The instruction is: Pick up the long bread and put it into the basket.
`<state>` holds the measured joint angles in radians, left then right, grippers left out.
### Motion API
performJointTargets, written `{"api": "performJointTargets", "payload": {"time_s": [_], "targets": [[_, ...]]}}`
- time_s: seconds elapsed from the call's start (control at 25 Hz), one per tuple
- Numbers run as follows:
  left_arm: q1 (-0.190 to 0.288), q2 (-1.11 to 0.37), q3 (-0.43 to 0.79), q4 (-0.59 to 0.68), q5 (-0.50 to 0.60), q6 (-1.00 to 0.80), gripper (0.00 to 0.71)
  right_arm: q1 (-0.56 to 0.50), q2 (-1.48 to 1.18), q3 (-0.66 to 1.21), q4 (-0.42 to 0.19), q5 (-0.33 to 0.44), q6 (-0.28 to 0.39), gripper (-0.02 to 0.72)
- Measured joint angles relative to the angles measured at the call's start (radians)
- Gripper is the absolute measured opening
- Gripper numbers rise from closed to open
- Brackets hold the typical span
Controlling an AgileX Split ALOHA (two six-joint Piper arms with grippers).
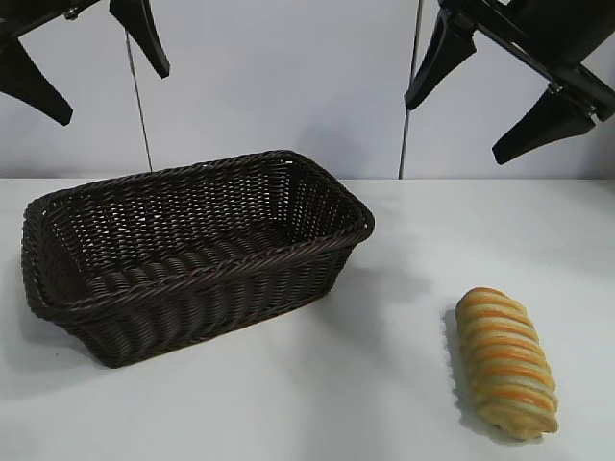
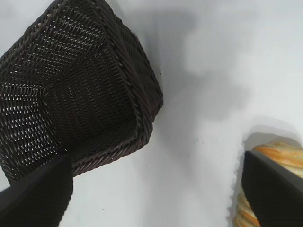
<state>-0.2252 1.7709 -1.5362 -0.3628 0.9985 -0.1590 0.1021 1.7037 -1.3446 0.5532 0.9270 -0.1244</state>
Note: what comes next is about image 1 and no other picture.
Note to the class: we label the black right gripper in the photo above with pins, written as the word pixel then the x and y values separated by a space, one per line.
pixel 552 33

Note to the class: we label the long striped bread loaf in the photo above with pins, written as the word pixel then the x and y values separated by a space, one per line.
pixel 504 355

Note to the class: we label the dark brown woven basket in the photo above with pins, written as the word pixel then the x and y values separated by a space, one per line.
pixel 192 298

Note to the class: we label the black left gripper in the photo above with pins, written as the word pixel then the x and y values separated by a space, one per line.
pixel 57 13

